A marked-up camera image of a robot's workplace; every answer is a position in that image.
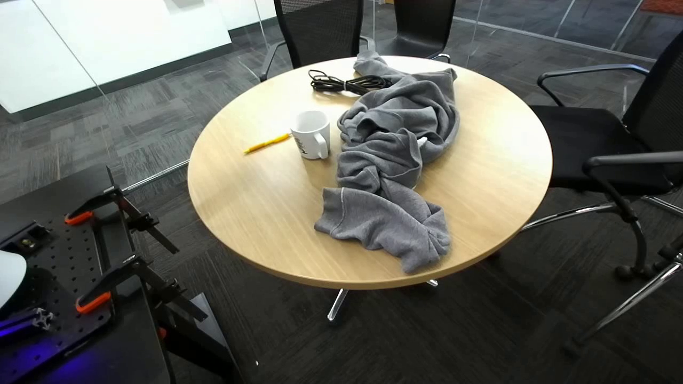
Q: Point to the yellow pen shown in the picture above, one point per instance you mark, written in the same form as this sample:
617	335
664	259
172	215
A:
267	144

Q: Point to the black robot stand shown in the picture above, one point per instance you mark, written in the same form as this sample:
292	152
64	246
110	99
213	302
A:
43	204

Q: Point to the black office chair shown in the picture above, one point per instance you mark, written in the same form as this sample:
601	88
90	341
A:
590	134
627	161
320	28
427	22

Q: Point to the grey hoodie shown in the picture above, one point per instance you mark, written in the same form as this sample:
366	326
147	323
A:
384	155

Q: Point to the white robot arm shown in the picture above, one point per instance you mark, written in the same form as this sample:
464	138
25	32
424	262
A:
9	278

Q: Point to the chrome table base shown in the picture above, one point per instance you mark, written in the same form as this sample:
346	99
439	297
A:
339	304

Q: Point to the orange upholstered bench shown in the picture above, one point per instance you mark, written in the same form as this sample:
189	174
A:
664	4

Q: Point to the white mug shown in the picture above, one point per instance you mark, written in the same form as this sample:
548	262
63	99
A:
311	130

